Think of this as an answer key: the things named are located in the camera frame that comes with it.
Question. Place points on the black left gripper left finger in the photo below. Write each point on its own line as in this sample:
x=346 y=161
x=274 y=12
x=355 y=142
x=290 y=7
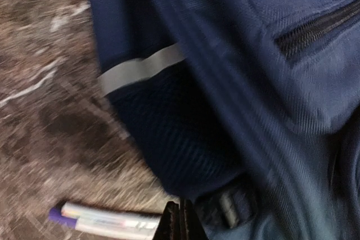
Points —
x=168 y=228

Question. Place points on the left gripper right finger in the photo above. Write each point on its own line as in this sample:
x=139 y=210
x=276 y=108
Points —
x=189 y=224

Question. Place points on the blue cap marker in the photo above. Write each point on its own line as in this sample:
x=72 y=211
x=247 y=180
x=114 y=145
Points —
x=118 y=225

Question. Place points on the navy blue student backpack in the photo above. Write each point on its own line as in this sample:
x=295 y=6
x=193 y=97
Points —
x=247 y=108

